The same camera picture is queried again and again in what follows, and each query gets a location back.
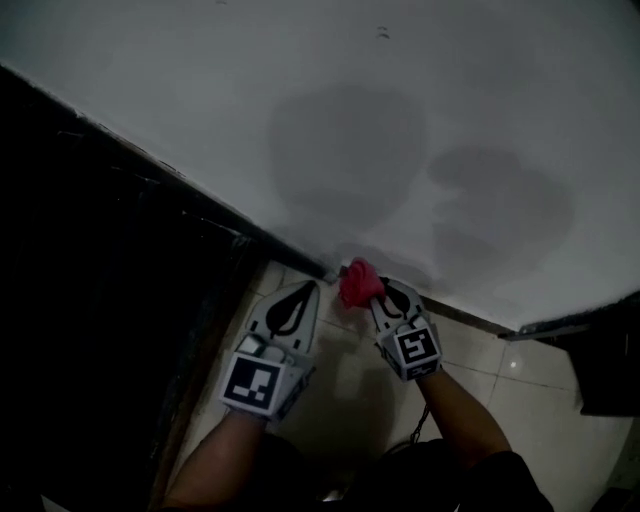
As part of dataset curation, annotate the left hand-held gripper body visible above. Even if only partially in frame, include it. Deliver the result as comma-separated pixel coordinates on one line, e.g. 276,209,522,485
218,333,317,422

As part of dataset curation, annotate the person's left forearm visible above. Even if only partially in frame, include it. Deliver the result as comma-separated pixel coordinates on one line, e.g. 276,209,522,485
162,408,269,512

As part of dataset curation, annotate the person's right forearm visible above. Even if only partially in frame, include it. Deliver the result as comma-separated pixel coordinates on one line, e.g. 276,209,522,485
417,368,512,471

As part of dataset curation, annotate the red cleaning cloth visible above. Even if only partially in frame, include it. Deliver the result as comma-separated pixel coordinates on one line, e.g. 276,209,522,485
338,257,387,310

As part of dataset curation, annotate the black cable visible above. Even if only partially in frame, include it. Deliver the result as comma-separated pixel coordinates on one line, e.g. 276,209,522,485
408,402,432,447

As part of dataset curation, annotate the person's black top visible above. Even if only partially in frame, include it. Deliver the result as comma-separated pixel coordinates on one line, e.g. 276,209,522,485
159,433,555,512

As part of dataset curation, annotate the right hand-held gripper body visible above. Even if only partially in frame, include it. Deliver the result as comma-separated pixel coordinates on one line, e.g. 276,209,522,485
375,312,445,384

